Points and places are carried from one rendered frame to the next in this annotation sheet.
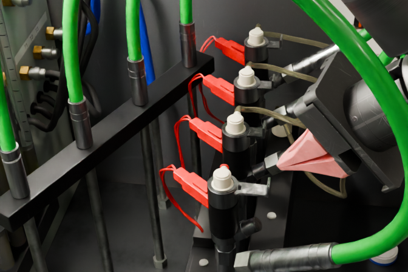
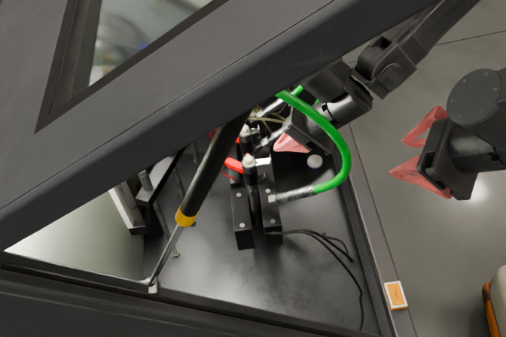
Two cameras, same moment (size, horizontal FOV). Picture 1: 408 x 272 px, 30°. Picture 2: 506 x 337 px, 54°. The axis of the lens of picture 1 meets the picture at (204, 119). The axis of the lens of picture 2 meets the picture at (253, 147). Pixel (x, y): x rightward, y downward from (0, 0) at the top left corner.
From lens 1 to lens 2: 30 cm
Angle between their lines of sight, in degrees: 15
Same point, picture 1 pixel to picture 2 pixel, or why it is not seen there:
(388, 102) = (333, 135)
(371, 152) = (318, 140)
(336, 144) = (303, 140)
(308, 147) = (290, 143)
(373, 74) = (326, 126)
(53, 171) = (160, 172)
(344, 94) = (302, 116)
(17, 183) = (147, 184)
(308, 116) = (289, 132)
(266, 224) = (263, 168)
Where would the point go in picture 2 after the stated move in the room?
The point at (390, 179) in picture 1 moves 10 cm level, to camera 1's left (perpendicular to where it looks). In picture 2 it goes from (328, 149) to (274, 166)
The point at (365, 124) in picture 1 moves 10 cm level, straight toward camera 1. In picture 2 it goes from (315, 130) to (324, 177)
